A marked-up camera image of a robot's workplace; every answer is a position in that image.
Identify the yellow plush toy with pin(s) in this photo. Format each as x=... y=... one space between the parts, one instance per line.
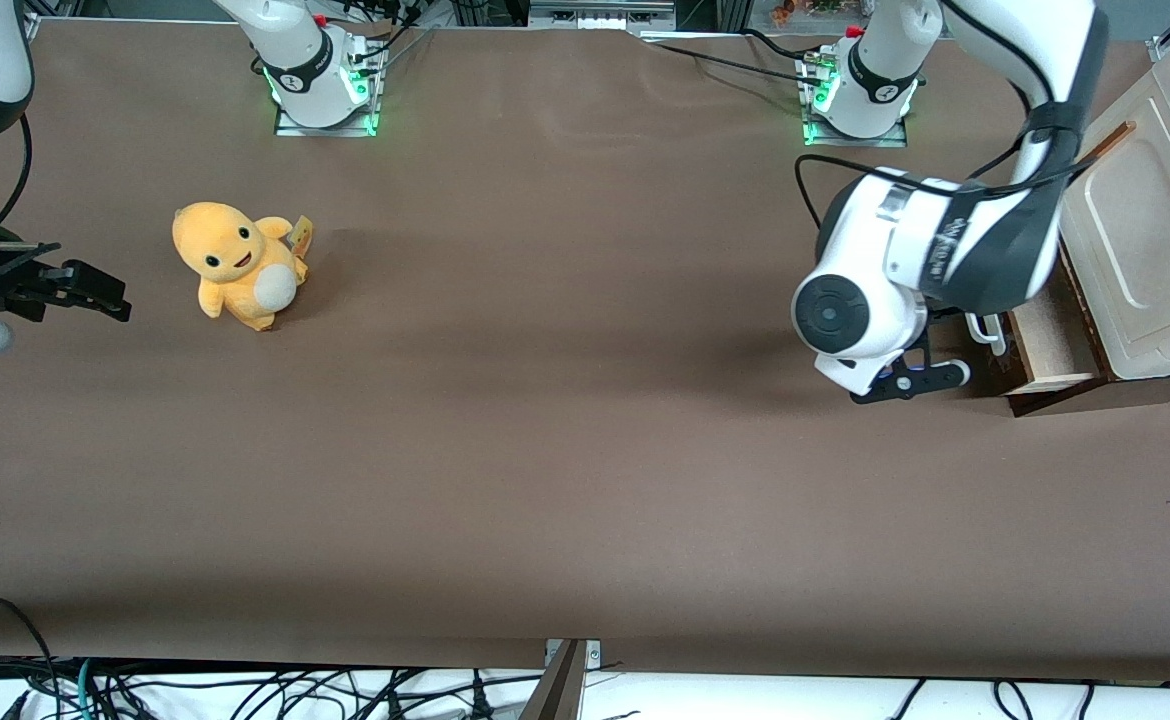
x=235 y=260

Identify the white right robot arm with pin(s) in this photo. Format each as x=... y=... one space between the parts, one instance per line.
x=295 y=50

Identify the grey metal post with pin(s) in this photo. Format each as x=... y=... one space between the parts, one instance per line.
x=557 y=690

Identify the dark wood drawer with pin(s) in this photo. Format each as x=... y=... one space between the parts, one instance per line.
x=1050 y=340

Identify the silver device box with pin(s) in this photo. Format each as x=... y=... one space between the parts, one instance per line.
x=600 y=15

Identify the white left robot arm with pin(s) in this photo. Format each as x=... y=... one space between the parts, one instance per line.
x=865 y=225

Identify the silver bracket plate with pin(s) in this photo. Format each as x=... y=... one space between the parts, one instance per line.
x=593 y=653

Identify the small orange objects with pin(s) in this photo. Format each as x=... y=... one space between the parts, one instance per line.
x=783 y=12

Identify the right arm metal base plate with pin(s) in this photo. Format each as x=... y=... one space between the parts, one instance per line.
x=290 y=128

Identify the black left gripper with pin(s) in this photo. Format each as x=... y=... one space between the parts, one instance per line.
x=981 y=327

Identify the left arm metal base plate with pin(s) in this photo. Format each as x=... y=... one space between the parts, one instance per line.
x=890 y=138

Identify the white cabinet with dark frame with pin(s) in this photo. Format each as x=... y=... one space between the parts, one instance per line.
x=1155 y=230

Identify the brown table cover sheet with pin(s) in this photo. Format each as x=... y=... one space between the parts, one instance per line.
x=585 y=400

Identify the yellow plush paper tag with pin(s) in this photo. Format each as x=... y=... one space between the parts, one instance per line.
x=302 y=234

